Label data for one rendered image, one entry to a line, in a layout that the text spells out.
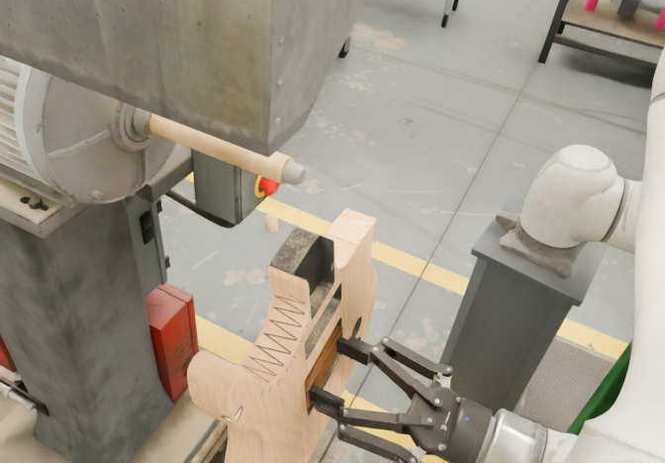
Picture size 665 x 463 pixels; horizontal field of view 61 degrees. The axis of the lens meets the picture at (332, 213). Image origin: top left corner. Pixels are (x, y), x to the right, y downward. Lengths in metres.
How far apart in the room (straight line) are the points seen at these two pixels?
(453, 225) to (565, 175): 1.31
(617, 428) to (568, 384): 1.61
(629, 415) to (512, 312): 0.96
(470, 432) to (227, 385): 0.31
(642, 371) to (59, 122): 0.62
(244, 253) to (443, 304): 0.81
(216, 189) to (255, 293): 1.17
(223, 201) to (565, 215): 0.76
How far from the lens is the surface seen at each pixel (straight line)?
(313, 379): 0.71
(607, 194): 1.35
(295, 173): 0.61
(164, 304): 1.33
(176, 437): 1.51
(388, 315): 2.13
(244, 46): 0.38
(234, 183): 0.98
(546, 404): 2.09
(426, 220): 2.56
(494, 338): 1.60
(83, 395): 1.23
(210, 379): 0.49
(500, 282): 1.46
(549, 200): 1.35
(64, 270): 1.00
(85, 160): 0.70
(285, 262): 0.56
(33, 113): 0.66
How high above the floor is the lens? 1.62
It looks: 40 degrees down
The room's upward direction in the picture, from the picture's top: 7 degrees clockwise
